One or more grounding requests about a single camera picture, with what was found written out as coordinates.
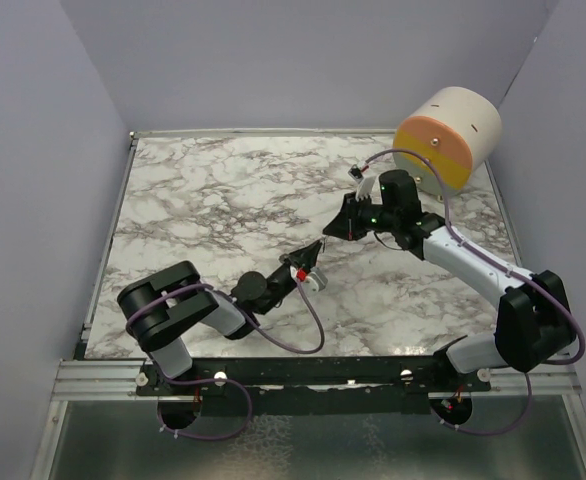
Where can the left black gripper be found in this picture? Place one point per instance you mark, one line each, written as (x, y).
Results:
(305, 257)

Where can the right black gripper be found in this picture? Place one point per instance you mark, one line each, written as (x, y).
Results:
(346, 225)

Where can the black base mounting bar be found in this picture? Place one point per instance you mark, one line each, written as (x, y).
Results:
(299, 386)

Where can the cylindrical pastel drawer box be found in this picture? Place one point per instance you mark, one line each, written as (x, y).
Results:
(446, 139)

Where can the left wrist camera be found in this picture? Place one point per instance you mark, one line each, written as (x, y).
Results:
(315, 279)

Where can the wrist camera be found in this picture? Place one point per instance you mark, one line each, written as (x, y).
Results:
(315, 279)
(365, 183)

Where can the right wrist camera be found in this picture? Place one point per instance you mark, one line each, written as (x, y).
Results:
(365, 183)

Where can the aluminium table frame rail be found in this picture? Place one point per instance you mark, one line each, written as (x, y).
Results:
(57, 409)

